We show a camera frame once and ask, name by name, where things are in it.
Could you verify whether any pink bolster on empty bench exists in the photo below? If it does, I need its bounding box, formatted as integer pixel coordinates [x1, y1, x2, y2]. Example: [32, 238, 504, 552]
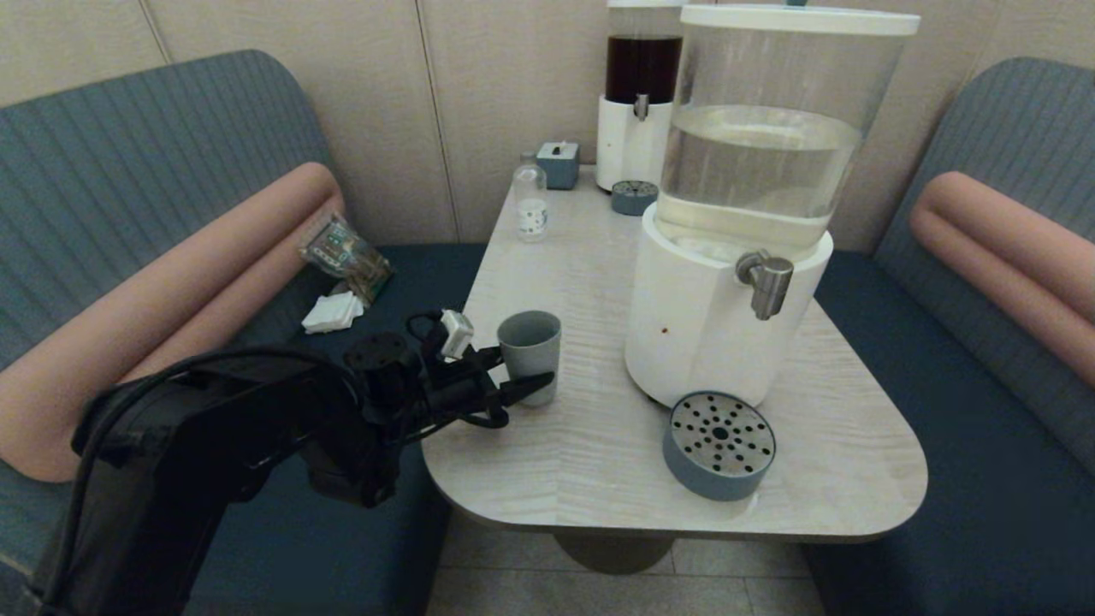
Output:
[909, 171, 1095, 390]

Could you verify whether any blue tissue box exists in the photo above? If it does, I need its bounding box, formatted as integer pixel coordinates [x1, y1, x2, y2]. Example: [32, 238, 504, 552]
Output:
[537, 141, 581, 191]

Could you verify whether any clear water dispenser white base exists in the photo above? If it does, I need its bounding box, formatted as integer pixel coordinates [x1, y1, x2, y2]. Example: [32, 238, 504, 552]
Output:
[624, 4, 921, 410]

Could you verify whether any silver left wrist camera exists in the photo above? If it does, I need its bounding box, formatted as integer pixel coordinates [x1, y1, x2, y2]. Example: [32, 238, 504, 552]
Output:
[439, 310, 475, 360]

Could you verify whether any metal water dispenser tap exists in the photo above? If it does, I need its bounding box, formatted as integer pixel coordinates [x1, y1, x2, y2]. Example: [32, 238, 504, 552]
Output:
[736, 250, 795, 322]

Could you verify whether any pink bolster beside snack bag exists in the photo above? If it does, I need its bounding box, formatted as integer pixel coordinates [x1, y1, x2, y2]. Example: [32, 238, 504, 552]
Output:
[0, 161, 346, 483]

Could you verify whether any blue bench with napkins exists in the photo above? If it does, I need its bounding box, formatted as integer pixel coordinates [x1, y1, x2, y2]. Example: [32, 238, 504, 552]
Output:
[0, 49, 488, 616]

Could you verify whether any grey-blue plastic cup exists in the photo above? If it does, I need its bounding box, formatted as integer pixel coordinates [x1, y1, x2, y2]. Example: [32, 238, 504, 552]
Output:
[497, 310, 563, 406]

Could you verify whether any large blue perforated drip tray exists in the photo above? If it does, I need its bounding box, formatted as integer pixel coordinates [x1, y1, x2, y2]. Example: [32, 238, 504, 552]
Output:
[662, 391, 777, 502]

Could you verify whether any small blue perforated drip tray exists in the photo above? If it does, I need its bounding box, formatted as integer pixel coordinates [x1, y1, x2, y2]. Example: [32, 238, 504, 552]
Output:
[610, 180, 660, 216]

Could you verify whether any dark drink dispenser white base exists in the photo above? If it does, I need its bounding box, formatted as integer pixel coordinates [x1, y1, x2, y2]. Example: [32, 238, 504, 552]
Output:
[596, 0, 685, 193]

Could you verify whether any blue empty bench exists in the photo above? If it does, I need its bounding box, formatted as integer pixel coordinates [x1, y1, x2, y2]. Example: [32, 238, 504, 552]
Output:
[800, 56, 1095, 616]

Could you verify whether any table pedestal with brass base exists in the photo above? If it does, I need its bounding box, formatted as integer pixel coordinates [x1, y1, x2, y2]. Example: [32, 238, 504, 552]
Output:
[552, 530, 677, 577]

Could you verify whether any white napkin stack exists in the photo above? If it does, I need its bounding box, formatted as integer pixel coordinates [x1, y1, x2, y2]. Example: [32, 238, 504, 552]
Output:
[302, 292, 365, 335]

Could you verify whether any clear glass bottle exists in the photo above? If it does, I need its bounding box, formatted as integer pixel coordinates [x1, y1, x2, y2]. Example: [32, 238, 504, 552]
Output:
[513, 152, 548, 242]

